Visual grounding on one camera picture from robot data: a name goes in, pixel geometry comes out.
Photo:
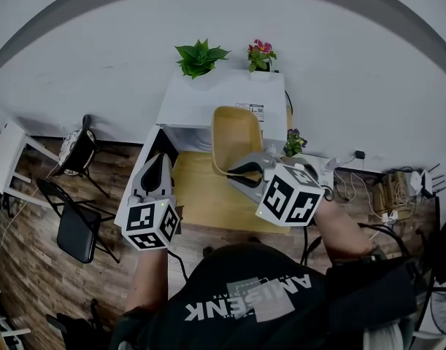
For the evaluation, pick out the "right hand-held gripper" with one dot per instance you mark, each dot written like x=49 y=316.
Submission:
x=292 y=195

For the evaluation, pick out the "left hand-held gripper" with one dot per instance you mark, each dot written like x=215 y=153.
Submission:
x=149 y=221

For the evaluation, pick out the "yellow container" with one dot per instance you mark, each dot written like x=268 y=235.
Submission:
x=235 y=137

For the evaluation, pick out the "person's right forearm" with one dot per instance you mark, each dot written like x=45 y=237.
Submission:
x=339 y=228

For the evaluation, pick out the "person's left forearm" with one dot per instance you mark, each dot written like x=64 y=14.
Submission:
x=149 y=279

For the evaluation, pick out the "purple flower potted plant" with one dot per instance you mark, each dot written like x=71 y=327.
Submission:
x=293 y=142

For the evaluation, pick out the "black folding chair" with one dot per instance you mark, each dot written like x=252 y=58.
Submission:
x=76 y=228

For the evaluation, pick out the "black chair with patterned cushion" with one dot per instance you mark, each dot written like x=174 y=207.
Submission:
x=78 y=148

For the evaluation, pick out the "black power adapter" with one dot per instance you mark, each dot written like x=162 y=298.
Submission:
x=360 y=155

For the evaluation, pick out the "pink flower potted plant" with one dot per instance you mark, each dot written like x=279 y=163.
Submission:
x=260 y=58

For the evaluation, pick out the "green leafy potted plant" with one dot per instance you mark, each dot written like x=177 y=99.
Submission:
x=200 y=58

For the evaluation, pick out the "person's black printed t-shirt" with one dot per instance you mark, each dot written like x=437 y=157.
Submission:
x=252 y=305

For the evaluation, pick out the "cardboard box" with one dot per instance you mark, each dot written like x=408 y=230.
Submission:
x=390 y=191

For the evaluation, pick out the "small white charger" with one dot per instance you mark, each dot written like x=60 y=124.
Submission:
x=390 y=216

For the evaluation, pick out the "white side table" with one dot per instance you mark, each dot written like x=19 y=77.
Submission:
x=7 y=151

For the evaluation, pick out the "white router with antennas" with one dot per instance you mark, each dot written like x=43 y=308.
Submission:
x=425 y=182

